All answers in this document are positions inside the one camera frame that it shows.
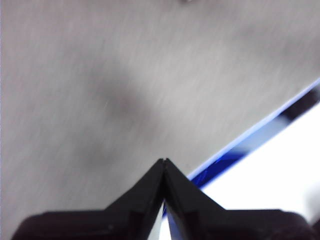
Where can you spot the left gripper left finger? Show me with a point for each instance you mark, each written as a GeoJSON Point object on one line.
{"type": "Point", "coordinates": [112, 225]}

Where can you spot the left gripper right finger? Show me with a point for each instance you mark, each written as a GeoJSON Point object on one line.
{"type": "Point", "coordinates": [225, 225]}

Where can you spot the blue table edge strip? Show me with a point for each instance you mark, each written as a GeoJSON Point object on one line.
{"type": "Point", "coordinates": [250, 142]}

